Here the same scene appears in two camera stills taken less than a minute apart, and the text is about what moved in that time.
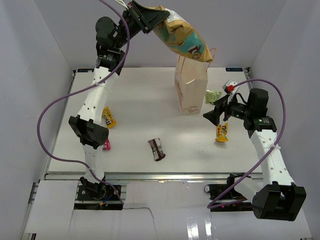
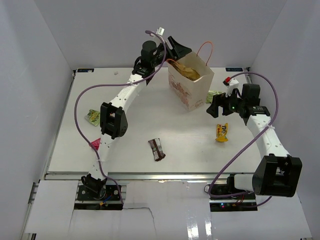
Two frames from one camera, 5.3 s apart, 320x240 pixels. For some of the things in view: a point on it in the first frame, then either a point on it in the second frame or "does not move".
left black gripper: (148, 17) -> (178, 51)
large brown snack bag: (178, 34) -> (189, 73)
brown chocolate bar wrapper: (156, 145) does not move
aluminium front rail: (151, 177) does not move
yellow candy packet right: (222, 132) does not move
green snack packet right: (212, 96) does not move
